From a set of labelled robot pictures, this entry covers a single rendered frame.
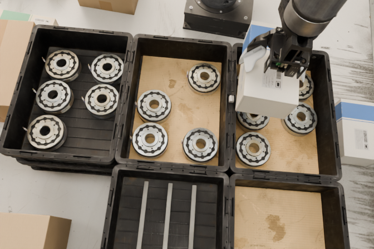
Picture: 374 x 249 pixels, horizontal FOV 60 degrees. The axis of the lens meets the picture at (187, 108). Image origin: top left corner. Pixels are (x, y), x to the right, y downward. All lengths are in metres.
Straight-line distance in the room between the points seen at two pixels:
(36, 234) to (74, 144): 0.26
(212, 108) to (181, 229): 0.37
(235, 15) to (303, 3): 0.72
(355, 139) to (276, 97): 0.51
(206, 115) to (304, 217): 0.40
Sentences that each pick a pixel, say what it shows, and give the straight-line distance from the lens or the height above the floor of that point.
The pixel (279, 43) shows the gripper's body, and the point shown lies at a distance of 0.65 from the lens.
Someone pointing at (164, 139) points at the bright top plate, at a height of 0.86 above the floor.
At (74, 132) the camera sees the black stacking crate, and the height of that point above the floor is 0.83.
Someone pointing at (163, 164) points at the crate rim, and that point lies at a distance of 0.85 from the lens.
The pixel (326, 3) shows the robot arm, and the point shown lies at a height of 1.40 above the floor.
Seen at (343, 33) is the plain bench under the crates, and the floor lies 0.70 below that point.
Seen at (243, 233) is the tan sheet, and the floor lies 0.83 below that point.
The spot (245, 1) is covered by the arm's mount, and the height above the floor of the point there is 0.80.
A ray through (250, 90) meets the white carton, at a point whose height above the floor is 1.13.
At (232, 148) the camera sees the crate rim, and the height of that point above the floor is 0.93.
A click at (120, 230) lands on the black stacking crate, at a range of 0.94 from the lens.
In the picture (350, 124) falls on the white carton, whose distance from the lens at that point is 1.19.
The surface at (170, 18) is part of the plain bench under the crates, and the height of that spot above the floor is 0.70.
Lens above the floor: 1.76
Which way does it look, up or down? 68 degrees down
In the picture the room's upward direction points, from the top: 9 degrees clockwise
